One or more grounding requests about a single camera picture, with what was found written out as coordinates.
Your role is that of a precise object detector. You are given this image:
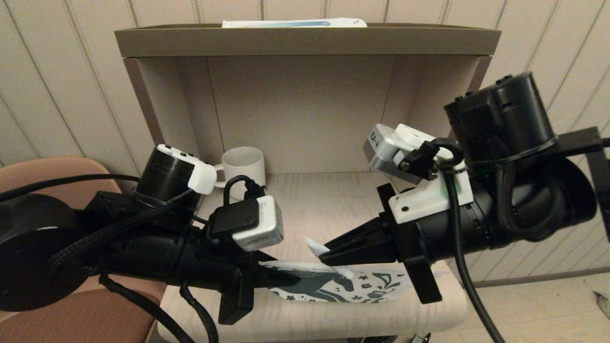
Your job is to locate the white horse-print zipper pouch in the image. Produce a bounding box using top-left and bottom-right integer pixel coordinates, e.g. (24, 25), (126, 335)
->
(260, 260), (415, 303)

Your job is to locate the small white toothpaste tube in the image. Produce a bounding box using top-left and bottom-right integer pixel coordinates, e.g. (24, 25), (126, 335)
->
(305, 237), (354, 280)

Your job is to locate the white ribbed ceramic mug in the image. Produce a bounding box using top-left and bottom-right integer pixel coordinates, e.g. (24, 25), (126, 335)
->
(212, 146), (266, 189)

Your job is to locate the beige wooden shelf table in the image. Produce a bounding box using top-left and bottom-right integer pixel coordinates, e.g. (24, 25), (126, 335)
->
(113, 24), (502, 343)

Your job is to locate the grey object on floor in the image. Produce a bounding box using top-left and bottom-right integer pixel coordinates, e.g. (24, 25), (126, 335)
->
(593, 292), (610, 321)

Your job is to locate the white blue toothpaste box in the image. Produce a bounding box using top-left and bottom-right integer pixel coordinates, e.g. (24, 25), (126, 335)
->
(221, 18), (367, 29)

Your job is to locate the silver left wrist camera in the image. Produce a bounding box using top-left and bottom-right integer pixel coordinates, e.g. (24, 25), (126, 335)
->
(208, 195), (285, 252)

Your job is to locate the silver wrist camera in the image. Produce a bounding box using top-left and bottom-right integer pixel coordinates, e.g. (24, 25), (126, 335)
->
(208, 195), (285, 252)
(363, 124), (439, 184)

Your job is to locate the white right camera bracket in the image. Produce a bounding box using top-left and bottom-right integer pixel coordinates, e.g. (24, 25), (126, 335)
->
(388, 124), (475, 224)

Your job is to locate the black braided cable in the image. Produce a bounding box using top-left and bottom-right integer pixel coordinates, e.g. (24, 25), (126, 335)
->
(493, 148), (565, 241)
(48, 188), (193, 267)
(99, 274), (196, 343)
(179, 283), (220, 343)

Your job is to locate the black left camera cable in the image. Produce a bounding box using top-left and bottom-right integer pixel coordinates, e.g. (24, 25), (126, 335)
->
(223, 175), (266, 205)

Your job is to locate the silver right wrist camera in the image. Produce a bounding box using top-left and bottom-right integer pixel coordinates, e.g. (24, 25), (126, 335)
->
(363, 124), (439, 184)

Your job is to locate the brown wall baseboard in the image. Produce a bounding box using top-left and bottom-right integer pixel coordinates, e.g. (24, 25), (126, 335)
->
(461, 267), (610, 290)

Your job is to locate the thin smooth black cable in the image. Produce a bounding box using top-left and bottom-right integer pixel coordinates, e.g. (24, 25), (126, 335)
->
(0, 174), (141, 203)

